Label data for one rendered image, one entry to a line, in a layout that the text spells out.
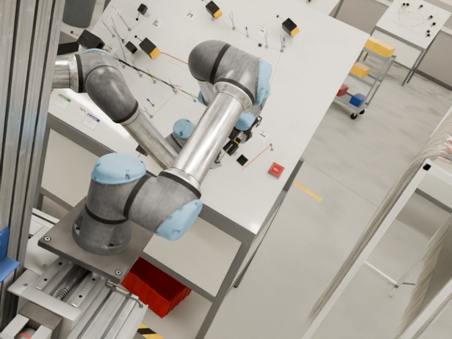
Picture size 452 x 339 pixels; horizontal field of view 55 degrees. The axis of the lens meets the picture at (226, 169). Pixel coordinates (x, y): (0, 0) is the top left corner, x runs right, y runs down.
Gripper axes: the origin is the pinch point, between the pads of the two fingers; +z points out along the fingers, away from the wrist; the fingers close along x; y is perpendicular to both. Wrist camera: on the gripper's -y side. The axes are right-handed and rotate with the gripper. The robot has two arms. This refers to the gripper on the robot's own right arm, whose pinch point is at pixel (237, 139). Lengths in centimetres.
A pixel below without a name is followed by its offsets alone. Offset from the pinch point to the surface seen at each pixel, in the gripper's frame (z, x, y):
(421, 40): 450, 42, 756
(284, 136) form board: -0.2, -12.2, 17.3
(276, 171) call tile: 2.5, -21.1, 3.0
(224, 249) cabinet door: 34, -26, -27
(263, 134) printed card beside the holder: 2.1, -5.0, 12.1
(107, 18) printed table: 6, 91, 4
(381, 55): 253, 36, 405
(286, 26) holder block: -23, 19, 45
